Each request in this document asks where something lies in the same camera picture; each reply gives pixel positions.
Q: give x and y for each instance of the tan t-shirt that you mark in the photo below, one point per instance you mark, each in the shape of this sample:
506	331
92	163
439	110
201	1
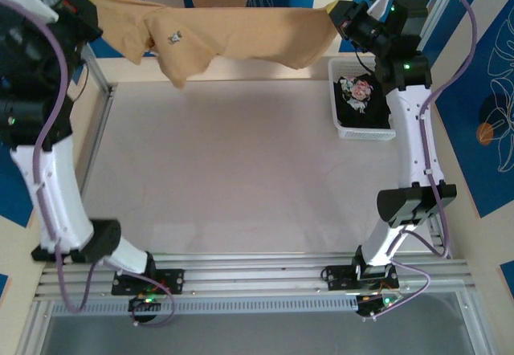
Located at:
249	33

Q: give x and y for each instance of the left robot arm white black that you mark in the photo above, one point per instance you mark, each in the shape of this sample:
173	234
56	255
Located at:
56	194

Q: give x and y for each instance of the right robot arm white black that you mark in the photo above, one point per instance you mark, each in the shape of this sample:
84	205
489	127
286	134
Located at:
411	142

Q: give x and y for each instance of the black floral print t-shirt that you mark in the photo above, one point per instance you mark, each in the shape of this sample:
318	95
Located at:
361	102

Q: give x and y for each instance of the white plastic basket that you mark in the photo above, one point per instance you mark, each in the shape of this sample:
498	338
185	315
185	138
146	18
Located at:
361	132

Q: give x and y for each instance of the aluminium frame post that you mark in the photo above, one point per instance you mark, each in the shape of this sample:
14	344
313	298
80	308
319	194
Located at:
439	5

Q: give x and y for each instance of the aluminium frame rail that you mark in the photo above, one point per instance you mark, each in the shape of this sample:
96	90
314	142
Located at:
257	272
98	130

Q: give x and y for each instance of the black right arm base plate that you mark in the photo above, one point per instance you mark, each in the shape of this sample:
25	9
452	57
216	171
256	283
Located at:
339	276

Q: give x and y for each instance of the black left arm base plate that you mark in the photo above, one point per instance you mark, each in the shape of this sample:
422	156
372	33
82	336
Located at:
172	280

